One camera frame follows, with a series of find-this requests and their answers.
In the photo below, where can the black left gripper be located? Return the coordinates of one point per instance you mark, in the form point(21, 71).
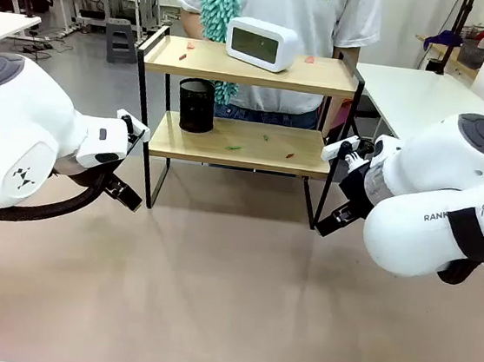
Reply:
point(94, 173)

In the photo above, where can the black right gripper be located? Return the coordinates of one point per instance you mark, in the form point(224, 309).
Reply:
point(357, 189)

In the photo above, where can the black mesh pen holder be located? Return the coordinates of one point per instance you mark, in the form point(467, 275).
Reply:
point(196, 106)

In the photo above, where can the white digital clock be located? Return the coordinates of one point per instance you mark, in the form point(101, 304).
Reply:
point(284, 41)

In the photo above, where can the teal chenille duster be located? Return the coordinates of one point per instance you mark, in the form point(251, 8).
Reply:
point(215, 12)

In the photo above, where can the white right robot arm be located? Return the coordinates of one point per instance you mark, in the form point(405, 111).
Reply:
point(444, 169)

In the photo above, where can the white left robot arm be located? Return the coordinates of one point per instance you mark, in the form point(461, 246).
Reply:
point(13, 120)

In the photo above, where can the person's right forearm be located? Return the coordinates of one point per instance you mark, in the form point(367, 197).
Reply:
point(190, 24)

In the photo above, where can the black chair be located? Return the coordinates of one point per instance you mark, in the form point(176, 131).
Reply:
point(366, 123)

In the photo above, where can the pink chair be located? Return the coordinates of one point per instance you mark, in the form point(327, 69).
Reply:
point(346, 114)

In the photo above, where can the long green paper scrap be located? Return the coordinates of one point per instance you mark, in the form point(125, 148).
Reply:
point(233, 147)

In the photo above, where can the large white table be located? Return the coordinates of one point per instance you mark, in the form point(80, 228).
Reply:
point(409, 91)

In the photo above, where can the grey plastic step stool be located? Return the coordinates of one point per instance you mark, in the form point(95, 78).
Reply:
point(121, 40)

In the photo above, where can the salmon paper scrap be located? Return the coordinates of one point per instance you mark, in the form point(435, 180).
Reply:
point(310, 59)
point(190, 45)

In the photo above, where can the wooden work table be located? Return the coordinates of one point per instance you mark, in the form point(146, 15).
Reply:
point(436, 48)

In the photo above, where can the small white side table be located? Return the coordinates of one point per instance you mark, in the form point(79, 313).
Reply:
point(1, 27)

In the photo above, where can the person in white t-shirt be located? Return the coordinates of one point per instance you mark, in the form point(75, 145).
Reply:
point(331, 8)

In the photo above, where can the blue cloth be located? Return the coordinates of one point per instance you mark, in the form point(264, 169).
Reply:
point(444, 38)

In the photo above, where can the grey mesh basket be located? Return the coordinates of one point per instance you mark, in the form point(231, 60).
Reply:
point(473, 54)

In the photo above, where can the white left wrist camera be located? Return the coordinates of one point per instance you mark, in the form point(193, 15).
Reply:
point(142, 129)

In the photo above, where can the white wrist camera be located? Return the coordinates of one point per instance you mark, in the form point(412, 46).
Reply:
point(333, 151)
point(142, 129)

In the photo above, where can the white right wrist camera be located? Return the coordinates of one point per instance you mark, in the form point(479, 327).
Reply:
point(333, 151)

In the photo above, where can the black frame wooden shelf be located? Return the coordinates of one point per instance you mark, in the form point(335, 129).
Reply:
point(237, 143)

